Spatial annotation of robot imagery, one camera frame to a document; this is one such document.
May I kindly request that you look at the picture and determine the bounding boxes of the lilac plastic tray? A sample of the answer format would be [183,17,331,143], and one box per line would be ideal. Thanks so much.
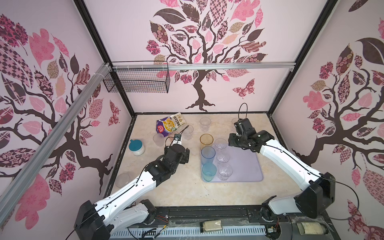
[201,145,264,183]

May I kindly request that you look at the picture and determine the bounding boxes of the blue tall glass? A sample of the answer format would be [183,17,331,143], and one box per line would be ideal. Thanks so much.
[201,146,216,165]

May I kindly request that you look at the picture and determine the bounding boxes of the clear ribbed glass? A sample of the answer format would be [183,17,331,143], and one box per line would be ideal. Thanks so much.
[216,152,231,163]
[218,164,233,181]

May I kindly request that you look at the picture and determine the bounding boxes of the yellow tall glass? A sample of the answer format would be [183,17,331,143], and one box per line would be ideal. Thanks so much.
[200,134,214,150]

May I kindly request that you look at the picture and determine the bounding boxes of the teal frosted glass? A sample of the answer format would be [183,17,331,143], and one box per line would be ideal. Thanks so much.
[202,163,217,182]

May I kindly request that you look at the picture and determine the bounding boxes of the clear glass back row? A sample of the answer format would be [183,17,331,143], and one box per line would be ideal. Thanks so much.
[200,117,212,132]

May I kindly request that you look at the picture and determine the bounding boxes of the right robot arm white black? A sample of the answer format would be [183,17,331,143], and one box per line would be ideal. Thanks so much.
[228,118,338,222]

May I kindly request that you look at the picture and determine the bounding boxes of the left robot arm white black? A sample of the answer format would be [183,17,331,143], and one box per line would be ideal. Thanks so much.
[74,134,190,240]

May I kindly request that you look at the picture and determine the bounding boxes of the pink small glass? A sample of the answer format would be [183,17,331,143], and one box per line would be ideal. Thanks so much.
[165,131,178,146]

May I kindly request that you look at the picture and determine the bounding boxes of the purple snack bag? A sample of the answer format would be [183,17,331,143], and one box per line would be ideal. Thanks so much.
[156,113,187,137]

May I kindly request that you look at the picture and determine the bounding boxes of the white jar teal lid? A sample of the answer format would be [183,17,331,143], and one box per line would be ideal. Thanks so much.
[129,140,145,156]

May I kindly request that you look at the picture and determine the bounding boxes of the small beige box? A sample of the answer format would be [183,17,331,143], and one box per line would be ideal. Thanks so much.
[200,220,223,233]

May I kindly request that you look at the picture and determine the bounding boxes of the beige cylinder in wrap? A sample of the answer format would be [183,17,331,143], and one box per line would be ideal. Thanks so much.
[297,222,328,235]

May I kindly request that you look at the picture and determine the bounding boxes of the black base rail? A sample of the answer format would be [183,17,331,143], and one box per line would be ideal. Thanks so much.
[139,205,316,227]

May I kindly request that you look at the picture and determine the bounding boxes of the black wire basket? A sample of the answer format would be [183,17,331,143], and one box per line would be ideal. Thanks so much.
[103,60,171,94]

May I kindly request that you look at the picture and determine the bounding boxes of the aluminium rail back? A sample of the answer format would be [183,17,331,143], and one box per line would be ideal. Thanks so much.
[113,62,296,71]

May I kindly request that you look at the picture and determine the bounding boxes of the aluminium rail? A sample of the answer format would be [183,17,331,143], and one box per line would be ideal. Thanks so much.
[1,63,111,224]
[113,62,296,71]

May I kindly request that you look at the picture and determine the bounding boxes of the white slotted cable duct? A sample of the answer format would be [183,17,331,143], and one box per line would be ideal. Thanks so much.
[111,226,266,240]

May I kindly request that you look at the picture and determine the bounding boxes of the aluminium rail left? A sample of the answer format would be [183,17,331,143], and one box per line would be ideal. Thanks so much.
[1,63,111,224]

